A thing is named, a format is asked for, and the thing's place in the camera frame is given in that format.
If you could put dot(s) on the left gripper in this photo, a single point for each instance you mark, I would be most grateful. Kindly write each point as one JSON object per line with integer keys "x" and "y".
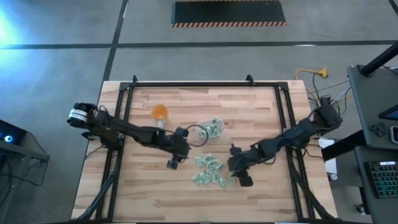
{"x": 177, "y": 149}

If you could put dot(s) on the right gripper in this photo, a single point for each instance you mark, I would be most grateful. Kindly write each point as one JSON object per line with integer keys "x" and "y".
{"x": 245, "y": 163}

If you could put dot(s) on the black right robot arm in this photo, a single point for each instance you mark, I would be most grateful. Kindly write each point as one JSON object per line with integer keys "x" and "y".
{"x": 295, "y": 133}

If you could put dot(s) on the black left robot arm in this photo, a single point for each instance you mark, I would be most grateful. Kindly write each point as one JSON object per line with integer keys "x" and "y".
{"x": 136, "y": 133}

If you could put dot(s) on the clear plastic container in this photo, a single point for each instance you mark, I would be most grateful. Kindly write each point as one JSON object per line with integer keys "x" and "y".
{"x": 222, "y": 123}

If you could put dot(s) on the yellow ceramic mug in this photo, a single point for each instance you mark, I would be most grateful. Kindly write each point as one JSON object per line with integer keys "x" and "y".
{"x": 159, "y": 112}

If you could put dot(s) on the white paper sheet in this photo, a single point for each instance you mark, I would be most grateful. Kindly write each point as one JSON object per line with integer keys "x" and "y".
{"x": 330, "y": 165}

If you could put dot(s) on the small white round cap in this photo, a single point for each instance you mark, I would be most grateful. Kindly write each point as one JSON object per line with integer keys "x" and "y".
{"x": 333, "y": 177}

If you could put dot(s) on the black caster wheel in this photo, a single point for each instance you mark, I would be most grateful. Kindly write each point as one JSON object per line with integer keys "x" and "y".
{"x": 361, "y": 209}

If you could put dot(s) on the black hazard-striped floor mat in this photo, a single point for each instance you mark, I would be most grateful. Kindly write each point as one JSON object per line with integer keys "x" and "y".
{"x": 228, "y": 12}

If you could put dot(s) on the small black controller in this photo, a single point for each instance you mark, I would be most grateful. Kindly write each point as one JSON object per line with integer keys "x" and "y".
{"x": 377, "y": 130}

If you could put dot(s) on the dark grey desk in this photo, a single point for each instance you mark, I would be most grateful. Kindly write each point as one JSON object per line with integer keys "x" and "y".
{"x": 370, "y": 102}
{"x": 382, "y": 211}

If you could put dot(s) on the backlit black keyboard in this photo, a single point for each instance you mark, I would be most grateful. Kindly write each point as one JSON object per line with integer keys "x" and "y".
{"x": 384, "y": 180}

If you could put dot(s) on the white handheld device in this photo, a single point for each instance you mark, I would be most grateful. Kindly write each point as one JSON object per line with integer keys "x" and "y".
{"x": 395, "y": 134}

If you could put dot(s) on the tilted tablet screen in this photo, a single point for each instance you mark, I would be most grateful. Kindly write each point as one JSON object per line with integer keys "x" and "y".
{"x": 390, "y": 113}

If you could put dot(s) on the black box blue light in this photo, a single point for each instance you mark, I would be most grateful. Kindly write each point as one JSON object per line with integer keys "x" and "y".
{"x": 11, "y": 132}

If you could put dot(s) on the black aluminium table frame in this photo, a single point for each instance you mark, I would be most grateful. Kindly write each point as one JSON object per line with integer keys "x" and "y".
{"x": 202, "y": 84}

